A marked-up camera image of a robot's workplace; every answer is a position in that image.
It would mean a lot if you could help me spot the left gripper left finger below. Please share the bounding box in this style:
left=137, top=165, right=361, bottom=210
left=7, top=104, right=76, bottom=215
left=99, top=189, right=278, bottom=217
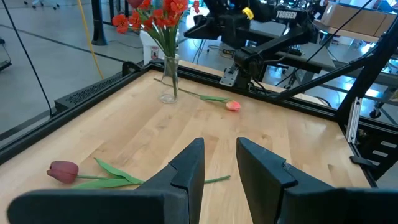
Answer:
left=6, top=137, right=205, bottom=224

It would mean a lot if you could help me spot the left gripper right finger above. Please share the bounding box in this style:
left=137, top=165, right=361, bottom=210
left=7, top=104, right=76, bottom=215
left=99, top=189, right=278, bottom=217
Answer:
left=236, top=136, right=398, bottom=224

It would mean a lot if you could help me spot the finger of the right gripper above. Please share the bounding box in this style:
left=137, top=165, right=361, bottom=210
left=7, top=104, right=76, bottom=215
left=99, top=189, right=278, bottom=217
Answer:
left=183, top=24, right=219, bottom=40
left=193, top=14, right=218, bottom=27

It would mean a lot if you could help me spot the maroon tulip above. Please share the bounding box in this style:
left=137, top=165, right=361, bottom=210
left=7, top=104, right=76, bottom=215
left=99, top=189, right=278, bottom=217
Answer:
left=46, top=157, right=231, bottom=190
left=126, top=0, right=146, bottom=9

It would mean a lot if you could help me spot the pink tulip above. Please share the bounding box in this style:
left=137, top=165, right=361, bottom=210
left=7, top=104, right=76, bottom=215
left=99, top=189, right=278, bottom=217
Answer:
left=154, top=77, right=242, bottom=112

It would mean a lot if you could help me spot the clear glass vase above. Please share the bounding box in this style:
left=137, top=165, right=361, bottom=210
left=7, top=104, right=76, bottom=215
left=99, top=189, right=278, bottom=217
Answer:
left=159, top=54, right=180, bottom=105

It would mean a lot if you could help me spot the white bucket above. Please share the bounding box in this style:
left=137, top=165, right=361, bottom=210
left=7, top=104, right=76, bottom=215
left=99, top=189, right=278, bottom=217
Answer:
left=139, top=29, right=180, bottom=65

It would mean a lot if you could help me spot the grey cart table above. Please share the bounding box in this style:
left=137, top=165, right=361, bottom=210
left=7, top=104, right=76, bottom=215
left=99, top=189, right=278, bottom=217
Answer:
left=248, top=18, right=336, bottom=73

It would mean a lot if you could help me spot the black diagonal brace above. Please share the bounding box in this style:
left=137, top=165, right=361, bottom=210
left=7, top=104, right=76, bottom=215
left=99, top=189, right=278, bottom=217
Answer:
left=273, top=57, right=374, bottom=101

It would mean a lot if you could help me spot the black perforated panel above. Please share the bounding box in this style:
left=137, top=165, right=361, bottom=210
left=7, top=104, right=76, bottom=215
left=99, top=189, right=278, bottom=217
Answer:
left=54, top=60, right=142, bottom=114

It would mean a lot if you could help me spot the black floor stand post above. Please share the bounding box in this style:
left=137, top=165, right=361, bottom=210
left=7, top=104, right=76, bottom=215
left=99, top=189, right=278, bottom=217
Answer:
left=90, top=0, right=108, bottom=46

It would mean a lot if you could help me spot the silver aluminium bracket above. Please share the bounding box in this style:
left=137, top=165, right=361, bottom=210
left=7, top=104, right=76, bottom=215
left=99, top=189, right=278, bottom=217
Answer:
left=346, top=96, right=364, bottom=144

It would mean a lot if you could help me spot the yellow hanging cable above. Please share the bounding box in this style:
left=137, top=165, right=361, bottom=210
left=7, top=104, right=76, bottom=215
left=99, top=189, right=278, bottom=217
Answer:
left=76, top=0, right=105, bottom=80

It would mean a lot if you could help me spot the black rig post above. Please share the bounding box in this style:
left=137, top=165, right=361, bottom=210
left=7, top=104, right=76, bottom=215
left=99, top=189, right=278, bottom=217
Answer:
left=335, top=17, right=398, bottom=122

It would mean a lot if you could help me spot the black table frame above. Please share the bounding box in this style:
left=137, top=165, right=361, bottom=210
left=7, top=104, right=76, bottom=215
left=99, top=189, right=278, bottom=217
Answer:
left=0, top=58, right=379, bottom=187

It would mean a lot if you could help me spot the black hanging cable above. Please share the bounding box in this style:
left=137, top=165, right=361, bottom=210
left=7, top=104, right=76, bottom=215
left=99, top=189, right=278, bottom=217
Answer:
left=1, top=0, right=53, bottom=118

